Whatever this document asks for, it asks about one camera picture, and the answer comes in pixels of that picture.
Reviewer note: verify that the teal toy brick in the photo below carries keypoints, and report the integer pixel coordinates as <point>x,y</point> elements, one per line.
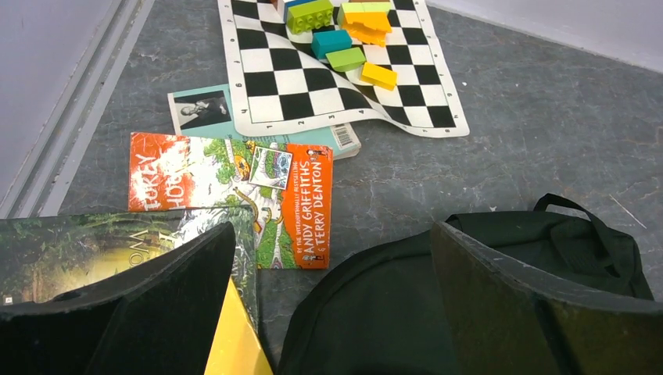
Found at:
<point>330,41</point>

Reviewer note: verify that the yellow small toy brick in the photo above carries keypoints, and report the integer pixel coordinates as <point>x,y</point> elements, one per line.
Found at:
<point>379,76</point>

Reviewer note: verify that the green toy brick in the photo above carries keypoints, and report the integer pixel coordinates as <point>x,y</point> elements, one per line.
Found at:
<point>311,15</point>

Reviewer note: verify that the blue toy brick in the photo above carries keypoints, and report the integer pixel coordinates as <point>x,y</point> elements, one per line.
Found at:
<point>295,4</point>

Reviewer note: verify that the teal paperback book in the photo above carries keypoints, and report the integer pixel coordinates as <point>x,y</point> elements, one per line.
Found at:
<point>207,112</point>

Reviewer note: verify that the light green flat brick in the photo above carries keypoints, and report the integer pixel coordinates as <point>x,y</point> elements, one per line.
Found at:
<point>346,60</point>

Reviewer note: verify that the dark green forest book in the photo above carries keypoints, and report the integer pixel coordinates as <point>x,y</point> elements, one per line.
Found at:
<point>46,256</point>

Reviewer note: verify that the black and white chess mat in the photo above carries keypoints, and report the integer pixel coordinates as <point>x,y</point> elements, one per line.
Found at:
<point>278,86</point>

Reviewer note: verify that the black student backpack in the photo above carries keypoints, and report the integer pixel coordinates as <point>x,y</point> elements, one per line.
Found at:
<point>381,311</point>

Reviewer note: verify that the orange treehouse story book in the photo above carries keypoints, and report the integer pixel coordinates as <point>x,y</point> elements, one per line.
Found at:
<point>285,188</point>

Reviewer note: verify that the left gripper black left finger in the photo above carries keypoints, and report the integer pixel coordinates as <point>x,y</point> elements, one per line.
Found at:
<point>156,318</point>

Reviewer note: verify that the yellow book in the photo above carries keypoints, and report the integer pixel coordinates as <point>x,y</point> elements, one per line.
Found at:
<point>236,348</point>

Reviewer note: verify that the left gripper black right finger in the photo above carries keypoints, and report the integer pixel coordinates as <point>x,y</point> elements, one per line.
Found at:
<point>507,317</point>

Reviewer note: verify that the orange toy brick stack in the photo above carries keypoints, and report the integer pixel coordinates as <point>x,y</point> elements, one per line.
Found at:
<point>367,27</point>

